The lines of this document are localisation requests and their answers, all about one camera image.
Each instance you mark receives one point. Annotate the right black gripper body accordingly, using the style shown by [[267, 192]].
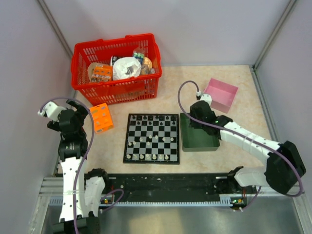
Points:
[[195, 125]]

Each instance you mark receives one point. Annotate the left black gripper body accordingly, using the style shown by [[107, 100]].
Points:
[[81, 113]]

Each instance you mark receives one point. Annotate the black and white chessboard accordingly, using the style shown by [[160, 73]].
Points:
[[152, 138]]

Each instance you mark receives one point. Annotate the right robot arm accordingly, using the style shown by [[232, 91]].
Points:
[[282, 164]]

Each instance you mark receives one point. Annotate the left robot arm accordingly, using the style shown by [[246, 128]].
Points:
[[81, 192]]

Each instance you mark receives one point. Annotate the pink box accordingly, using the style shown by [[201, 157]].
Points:
[[222, 94]]

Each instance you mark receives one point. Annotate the dark green tray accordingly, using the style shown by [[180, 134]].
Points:
[[196, 140]]

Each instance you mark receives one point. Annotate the orange snack box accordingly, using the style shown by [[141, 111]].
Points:
[[99, 72]]

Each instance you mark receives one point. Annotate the white plastic bag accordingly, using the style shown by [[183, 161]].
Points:
[[127, 67]]

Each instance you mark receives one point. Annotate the red plastic shopping basket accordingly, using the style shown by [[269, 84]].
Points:
[[143, 47]]

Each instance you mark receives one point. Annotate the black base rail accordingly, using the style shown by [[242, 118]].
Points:
[[184, 187]]

